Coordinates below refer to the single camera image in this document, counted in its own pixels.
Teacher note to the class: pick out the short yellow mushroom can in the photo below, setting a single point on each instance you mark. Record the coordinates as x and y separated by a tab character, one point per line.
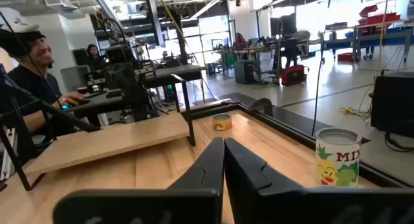
222	124

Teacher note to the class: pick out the red floor bin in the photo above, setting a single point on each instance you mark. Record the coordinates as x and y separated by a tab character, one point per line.
344	57

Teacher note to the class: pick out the dark grey desk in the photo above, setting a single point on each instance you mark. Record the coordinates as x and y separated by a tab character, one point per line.
103	102

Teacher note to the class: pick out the grey monitor back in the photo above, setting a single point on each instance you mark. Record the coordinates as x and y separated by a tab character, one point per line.
75	77

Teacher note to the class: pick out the black round wheel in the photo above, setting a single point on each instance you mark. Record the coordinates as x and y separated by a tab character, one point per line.
113	28

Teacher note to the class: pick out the person's hand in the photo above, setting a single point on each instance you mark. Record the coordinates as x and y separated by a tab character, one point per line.
72	97

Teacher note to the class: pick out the white mixed fruit can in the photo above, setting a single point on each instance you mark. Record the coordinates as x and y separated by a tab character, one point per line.
336	165

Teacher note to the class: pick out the black aluminium table frame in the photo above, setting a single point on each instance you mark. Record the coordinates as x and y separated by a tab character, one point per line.
291	127

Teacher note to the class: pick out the person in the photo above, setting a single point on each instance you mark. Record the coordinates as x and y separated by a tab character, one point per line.
29	85
93	59
289	49

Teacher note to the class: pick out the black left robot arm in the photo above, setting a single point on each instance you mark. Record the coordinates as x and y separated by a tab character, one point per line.
142	104

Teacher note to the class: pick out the blue workbench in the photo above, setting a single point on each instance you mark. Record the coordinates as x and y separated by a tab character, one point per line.
381	39

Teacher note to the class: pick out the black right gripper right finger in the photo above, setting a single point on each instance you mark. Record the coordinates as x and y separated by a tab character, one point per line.
275	204

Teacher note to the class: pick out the black computer case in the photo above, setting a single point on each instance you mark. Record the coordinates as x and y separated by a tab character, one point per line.
394	104

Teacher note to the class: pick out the light wooden board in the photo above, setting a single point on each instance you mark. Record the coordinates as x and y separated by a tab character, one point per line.
113	140

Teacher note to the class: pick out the black cabinet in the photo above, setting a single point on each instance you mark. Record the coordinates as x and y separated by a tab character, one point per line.
246	72

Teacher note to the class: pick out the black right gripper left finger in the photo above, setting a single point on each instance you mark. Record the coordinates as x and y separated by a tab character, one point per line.
194	204

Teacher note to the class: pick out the black computer mouse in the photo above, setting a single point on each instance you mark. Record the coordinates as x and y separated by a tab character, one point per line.
66	107

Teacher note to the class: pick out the red tool case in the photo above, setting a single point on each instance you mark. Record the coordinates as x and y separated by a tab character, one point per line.
292	75

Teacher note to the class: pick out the red storage bins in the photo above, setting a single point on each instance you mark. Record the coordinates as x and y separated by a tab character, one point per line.
378	18

